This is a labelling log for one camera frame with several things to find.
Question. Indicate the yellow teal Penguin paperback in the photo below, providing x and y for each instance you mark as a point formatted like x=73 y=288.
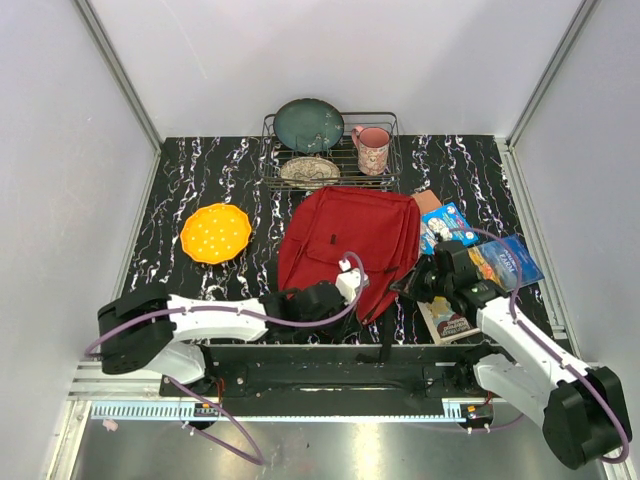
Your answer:
x=444 y=325

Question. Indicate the orange dotted plate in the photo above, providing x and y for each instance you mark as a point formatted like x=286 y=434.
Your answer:
x=216 y=233

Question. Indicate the aluminium frame rail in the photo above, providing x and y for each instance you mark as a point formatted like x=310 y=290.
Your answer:
x=100 y=37

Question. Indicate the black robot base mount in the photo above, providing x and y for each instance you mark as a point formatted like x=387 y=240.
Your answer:
x=286 y=381

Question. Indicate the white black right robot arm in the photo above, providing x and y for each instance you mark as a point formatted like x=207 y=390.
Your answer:
x=581 y=410

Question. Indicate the red backpack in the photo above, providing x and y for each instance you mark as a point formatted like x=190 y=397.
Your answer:
x=382 y=228

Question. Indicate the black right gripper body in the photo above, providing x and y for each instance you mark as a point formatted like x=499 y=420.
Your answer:
x=430 y=281

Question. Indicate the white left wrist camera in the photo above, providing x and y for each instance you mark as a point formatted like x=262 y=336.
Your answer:
x=350 y=280

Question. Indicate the black wire dish rack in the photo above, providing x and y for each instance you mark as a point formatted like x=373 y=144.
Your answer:
x=273 y=155

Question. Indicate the dark teal plate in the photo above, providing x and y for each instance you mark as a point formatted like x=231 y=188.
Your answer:
x=308 y=126

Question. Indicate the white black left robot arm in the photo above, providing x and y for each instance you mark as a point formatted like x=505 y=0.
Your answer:
x=151 y=329

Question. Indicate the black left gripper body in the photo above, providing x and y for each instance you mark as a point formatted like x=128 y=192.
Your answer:
x=338 y=323

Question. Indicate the pink leather wallet notebook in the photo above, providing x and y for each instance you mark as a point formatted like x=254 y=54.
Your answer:
x=427 y=201

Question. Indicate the beige patterned small plate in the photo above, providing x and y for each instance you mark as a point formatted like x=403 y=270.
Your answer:
x=309 y=172

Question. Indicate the blue Animal Farm book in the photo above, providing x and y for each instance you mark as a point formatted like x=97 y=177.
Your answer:
x=497 y=264

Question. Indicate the pink patterned mug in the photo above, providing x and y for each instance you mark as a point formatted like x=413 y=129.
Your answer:
x=372 y=145

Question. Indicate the blue treehouse comic book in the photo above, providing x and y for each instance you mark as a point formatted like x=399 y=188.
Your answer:
x=443 y=224

